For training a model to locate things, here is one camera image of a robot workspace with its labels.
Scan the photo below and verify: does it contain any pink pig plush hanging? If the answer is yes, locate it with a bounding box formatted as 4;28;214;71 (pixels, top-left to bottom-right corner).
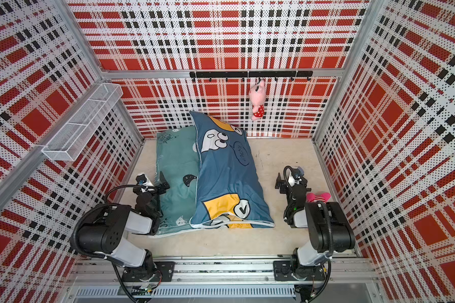
248;80;266;121

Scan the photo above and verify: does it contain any aluminium front rail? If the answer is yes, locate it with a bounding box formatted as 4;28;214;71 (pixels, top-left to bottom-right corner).
66;255;380;285

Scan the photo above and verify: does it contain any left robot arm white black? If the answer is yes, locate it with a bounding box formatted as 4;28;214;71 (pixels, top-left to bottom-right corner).
70;172;170;282

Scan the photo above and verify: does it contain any black hook rail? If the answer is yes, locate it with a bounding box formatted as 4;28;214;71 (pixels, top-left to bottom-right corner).
189;70;313;81

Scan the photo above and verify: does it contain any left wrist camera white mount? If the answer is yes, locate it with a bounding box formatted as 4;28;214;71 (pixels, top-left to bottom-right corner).
135;174;155;191

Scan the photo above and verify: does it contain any blue cartoon pillowcase pillow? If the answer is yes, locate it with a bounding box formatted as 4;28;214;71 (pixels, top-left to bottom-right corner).
190;111;275;229

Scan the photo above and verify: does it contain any pink white plush toy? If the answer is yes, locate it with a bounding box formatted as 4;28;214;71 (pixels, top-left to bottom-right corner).
307;193;331;203

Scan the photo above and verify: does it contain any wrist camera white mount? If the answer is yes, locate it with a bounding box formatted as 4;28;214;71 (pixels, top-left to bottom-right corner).
290;167;304;182
135;174;155;191

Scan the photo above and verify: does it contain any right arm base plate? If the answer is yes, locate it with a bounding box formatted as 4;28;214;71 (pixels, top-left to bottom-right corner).
273;260;326;282

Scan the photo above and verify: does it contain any green cat pillowcase pillow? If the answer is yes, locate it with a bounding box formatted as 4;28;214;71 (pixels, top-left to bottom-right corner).
155;126;199;237

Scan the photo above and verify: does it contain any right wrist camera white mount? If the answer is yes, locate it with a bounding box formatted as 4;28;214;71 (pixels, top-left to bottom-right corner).
290;167;304;182

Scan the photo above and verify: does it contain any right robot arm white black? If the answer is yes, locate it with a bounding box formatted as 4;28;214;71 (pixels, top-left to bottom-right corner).
274;165;355;282

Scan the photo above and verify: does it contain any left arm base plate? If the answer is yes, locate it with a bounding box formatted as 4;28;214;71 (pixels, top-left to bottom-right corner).
121;261;175;283

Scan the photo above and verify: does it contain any white wire mesh basket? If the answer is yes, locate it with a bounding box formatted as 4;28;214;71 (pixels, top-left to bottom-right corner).
42;83;123;162

